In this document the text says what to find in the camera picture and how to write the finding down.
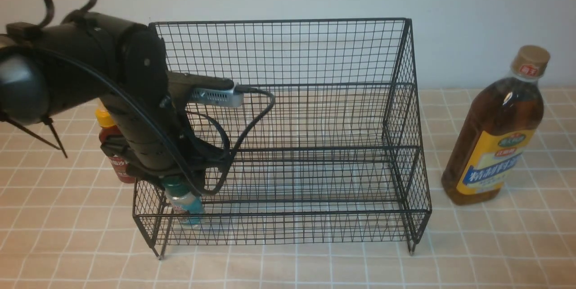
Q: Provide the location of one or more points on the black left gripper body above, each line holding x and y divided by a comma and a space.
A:
157, 137

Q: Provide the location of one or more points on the red sauce bottle yellow cap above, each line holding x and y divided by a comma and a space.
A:
108, 128

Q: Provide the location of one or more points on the pepper shaker green cap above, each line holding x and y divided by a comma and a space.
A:
184, 203

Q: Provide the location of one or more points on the large brown oil bottle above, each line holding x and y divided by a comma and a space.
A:
500, 123

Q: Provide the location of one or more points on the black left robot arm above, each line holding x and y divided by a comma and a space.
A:
48, 70

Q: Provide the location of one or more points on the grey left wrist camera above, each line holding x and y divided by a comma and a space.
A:
219, 98

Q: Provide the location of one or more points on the black wire mesh rack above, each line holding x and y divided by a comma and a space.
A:
338, 159

